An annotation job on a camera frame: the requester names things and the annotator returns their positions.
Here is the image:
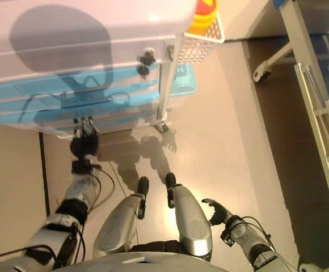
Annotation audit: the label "translucent bin blue lid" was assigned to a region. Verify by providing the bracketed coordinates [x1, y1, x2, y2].
[167, 63, 198, 110]

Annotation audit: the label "white blue cart drawer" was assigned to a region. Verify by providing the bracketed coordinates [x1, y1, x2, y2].
[0, 106, 158, 139]

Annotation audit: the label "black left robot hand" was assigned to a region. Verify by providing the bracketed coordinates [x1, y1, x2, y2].
[69, 116, 102, 162]

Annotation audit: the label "yellow sharps container red lid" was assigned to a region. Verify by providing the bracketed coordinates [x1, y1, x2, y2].
[187, 0, 221, 37]

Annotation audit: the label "black cart keys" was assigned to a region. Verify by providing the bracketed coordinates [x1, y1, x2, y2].
[137, 48, 157, 79]

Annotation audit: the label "white medical cart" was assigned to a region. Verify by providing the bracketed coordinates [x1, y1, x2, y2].
[0, 0, 198, 139]

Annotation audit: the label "grey robot torso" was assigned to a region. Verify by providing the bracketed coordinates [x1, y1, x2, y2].
[59, 254, 256, 272]

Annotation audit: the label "white wire basket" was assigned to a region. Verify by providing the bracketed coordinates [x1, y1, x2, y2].
[175, 15, 225, 67]

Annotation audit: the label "white hospital bed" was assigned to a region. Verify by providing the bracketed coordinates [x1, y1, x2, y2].
[251, 0, 329, 250]

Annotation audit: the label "bed caster wheel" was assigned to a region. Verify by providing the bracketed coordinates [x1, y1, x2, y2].
[252, 66, 272, 83]

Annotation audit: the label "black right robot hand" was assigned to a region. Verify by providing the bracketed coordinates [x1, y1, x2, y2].
[201, 198, 234, 227]

